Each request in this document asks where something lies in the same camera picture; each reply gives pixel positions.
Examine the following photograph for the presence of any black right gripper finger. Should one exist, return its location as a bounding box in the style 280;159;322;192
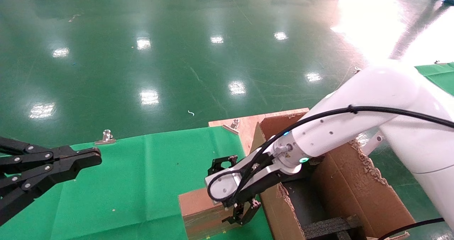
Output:
222;199;262;226
207;156;238;177

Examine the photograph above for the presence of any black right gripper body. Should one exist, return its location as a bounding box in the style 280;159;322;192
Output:
232;169;286;208

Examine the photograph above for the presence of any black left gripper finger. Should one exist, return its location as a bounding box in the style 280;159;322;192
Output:
0;158;102;227
0;136;102;177

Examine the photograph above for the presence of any small cardboard box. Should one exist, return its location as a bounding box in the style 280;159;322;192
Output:
178;189;249;240

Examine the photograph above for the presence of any large open cardboard carton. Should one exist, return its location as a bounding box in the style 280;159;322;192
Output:
248;112;417;240

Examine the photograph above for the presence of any plywood board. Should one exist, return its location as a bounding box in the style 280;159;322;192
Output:
209;108;310;155

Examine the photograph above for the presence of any green tablecloth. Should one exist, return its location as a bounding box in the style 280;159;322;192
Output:
0;126;273;240
415;62;454;95

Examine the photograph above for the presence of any black foam insert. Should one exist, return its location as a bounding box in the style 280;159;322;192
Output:
301;214;362;240

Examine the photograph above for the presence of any white table leg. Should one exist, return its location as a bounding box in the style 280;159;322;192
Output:
362;130;385;155

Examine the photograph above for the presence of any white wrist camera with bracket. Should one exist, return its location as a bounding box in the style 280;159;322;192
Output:
205;162;302;206

